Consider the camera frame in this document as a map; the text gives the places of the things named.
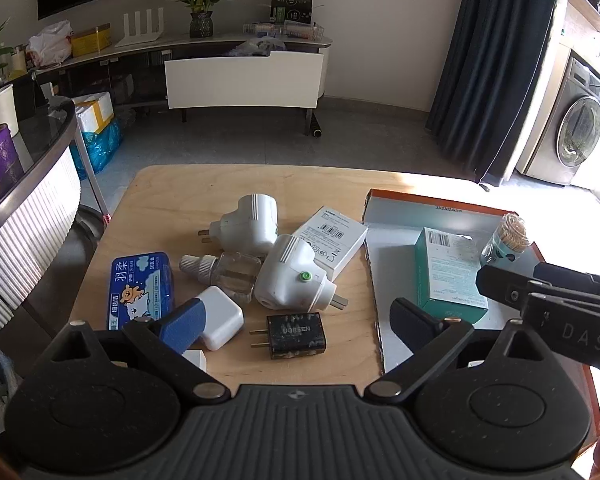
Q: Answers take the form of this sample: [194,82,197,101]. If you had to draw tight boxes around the teal box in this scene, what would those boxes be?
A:
[412,226,490,317]

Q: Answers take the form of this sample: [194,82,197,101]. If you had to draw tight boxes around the white folding table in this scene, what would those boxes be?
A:
[164,51,326,123]

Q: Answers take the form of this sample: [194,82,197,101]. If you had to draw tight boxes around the black box green label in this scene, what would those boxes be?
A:
[271,0,313,25]

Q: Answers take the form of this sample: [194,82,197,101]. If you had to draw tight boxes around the white router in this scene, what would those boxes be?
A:
[114,7,165,48]

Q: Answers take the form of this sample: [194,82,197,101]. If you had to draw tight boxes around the dark blue curtain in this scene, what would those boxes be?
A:
[425,0,563,186]

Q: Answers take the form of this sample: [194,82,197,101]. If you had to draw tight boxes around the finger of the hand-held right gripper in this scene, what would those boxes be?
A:
[520,292,600,377]
[476,261,600,312]

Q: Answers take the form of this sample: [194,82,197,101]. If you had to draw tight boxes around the white plug-in device green button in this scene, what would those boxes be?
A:
[254,234,350,317]

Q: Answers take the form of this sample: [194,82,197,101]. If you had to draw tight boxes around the grey plastic bag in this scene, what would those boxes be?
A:
[225,37,287,57]

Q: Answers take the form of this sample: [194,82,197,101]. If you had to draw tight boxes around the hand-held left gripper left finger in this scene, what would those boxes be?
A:
[32,297,231,403]

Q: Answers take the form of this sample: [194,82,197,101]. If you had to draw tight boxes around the clear plastic organizer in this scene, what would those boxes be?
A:
[250,19,326,41]

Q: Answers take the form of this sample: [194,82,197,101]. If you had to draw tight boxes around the yellow white cardboard box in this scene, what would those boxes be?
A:
[72,92,116,133]

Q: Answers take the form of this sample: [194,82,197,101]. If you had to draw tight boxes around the toothpick jar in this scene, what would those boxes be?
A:
[481,212,533,266]

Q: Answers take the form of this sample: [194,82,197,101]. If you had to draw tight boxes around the blue plastic bag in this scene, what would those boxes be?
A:
[75,120,123,181]

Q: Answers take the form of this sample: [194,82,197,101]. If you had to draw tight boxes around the orange-edged cardboard tray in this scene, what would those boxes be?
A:
[362,189,600,411]

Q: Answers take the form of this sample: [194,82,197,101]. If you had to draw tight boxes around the yellow tin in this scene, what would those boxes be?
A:
[71,24,112,57]

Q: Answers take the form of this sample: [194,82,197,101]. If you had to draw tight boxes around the television console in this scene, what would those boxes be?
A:
[35,30,333,111]

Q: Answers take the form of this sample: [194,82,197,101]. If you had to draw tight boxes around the clear liquid bottle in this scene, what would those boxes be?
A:
[180,252,262,305]

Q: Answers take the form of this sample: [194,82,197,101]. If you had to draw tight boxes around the white cube charger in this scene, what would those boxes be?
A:
[192,286,244,352]

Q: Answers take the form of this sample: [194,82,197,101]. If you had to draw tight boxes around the washing machine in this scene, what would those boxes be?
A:
[522,50,600,188]

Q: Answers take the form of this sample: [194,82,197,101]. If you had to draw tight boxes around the white barcode box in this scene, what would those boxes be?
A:
[292,205,369,282]

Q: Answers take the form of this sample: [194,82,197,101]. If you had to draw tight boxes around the black stand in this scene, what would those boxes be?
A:
[12,75,48,116]

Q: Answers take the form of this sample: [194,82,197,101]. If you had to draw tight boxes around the blue cartoon pack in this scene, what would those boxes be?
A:
[105,251,176,332]

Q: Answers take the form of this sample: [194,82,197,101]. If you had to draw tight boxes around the black plug charger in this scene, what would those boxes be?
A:
[250,311,328,359]

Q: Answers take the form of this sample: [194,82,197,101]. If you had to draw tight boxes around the round dark glass table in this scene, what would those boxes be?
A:
[0,95,103,361]

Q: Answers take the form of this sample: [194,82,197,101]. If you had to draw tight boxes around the small white block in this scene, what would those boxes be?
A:
[181,350,207,373]

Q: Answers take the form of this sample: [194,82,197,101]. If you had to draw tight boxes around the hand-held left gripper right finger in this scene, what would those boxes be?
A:
[365,297,556,403]

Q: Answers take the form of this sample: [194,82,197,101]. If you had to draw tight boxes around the white plastic bag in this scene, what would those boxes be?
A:
[26,21,73,68]

